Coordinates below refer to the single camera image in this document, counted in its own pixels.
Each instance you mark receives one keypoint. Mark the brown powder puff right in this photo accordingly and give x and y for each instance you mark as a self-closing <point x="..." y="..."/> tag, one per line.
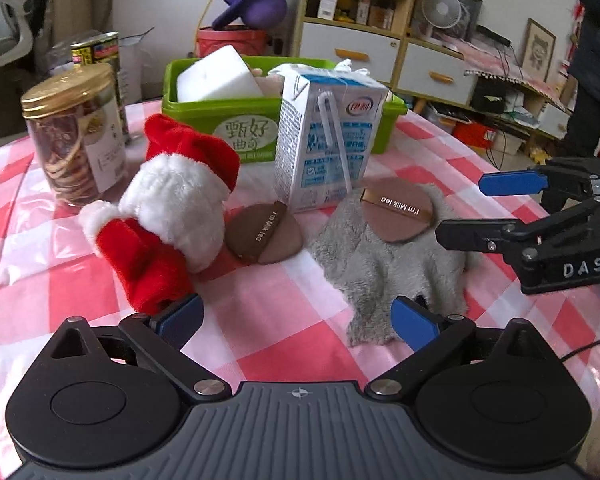
<point x="395" y="210"/>

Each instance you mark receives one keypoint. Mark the small white desk fan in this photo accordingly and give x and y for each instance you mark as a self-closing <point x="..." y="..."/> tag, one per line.
<point x="441" y="14"/>

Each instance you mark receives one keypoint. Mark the red chips bucket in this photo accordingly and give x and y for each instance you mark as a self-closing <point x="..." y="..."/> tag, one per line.
<point x="246" y="41"/>

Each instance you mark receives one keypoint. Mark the brown powder puff left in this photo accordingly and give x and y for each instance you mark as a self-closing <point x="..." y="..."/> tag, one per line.
<point x="264" y="234"/>

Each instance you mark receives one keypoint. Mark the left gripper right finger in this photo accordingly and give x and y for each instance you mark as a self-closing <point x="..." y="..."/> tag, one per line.
<point x="433" y="339"/>

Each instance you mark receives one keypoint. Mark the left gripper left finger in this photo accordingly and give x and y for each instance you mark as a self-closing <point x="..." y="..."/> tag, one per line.
<point x="158" y="342"/>

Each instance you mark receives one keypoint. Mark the framed picture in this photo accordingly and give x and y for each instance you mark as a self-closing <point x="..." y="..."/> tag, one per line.
<point x="537" y="54"/>

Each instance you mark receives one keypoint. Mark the purple bounce ball toy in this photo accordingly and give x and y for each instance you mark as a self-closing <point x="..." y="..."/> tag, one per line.
<point x="254" y="14"/>

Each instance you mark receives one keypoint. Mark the brown powder puff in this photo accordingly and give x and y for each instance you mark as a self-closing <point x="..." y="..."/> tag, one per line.
<point x="395" y="210"/>
<point x="264" y="234"/>

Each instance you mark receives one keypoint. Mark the low white drawer cabinet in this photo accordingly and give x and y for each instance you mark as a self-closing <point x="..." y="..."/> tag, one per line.
<point x="436" y="73"/>

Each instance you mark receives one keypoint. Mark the grey fluffy cloth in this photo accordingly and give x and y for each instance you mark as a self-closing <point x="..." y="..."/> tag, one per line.
<point x="371" y="273"/>

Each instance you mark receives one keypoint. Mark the white foam sponge block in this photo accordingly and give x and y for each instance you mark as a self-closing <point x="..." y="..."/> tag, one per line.
<point x="221" y="75"/>

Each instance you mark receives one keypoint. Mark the red santa plush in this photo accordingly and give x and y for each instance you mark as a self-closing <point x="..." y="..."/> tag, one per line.
<point x="169" y="222"/>

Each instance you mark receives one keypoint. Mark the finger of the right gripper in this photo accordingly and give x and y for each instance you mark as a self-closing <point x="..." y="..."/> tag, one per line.
<point x="513" y="183"/>
<point x="480" y="237"/>

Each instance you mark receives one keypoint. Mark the person in dark clothes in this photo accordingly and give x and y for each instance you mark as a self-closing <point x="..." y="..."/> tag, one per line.
<point x="592" y="60"/>

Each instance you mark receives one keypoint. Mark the white paper shopping bag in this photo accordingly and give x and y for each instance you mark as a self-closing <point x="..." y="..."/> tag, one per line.
<point x="130" y="58"/>

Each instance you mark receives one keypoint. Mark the tall wooden shelf cabinet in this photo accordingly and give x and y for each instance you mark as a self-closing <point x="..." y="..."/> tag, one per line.
<point x="371" y="34"/>

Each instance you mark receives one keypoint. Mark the pink fluffy towel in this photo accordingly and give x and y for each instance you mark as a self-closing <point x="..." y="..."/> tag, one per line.
<point x="271" y="85"/>

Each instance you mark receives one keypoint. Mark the blue white milk carton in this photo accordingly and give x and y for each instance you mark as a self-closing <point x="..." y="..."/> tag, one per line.
<point x="327" y="125"/>

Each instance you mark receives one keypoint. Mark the green plastic bin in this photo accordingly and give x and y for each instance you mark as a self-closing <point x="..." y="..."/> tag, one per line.
<point x="250" y="125"/>

